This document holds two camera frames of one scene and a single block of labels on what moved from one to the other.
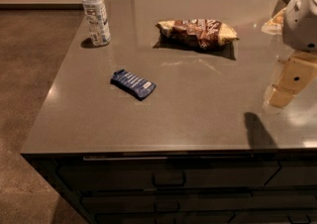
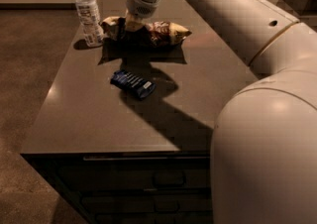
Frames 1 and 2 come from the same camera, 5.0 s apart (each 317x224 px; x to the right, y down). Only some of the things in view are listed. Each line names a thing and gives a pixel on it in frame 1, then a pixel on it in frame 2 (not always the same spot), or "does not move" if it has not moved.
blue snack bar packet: [132, 84] does not move
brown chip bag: [196, 32] to [117, 34]
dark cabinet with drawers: [215, 186] does not move
